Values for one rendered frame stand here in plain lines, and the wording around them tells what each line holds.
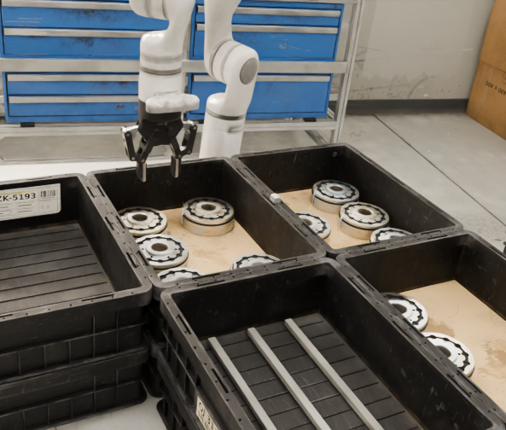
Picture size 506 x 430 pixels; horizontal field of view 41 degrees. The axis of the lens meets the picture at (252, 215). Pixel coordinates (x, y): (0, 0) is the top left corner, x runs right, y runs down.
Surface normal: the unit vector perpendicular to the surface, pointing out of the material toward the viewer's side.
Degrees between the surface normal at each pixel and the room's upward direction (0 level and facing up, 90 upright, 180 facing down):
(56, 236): 0
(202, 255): 0
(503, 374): 0
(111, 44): 90
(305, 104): 90
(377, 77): 90
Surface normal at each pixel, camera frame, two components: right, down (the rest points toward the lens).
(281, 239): -0.89, 0.14
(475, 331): 0.11, -0.87
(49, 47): 0.29, 0.49
